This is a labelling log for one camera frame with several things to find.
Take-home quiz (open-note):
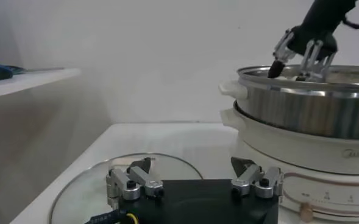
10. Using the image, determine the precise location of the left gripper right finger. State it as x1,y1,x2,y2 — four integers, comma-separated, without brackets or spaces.
230,156,285,200

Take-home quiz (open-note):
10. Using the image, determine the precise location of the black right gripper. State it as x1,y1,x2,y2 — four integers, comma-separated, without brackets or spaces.
266,0,358,82

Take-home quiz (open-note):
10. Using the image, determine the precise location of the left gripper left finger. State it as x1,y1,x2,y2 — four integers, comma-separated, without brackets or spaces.
105,156,165,211

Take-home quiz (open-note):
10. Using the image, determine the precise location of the white steamed baozi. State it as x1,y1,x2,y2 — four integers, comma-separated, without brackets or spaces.
275,74,304,82

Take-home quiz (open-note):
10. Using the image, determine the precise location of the glass lid with cream handle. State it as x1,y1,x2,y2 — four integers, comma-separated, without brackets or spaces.
48,152,204,224

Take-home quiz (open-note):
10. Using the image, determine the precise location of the stainless steel steamer basket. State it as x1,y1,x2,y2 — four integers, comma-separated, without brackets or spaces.
218,64,359,141

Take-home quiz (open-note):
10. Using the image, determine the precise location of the white electric cooker pot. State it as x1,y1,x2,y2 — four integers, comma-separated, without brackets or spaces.
219,100,359,223

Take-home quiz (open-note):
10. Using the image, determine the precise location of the white side table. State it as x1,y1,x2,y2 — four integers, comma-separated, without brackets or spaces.
0,67,82,99

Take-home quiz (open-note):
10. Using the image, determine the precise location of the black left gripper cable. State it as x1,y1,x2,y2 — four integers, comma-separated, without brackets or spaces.
84,209,140,224

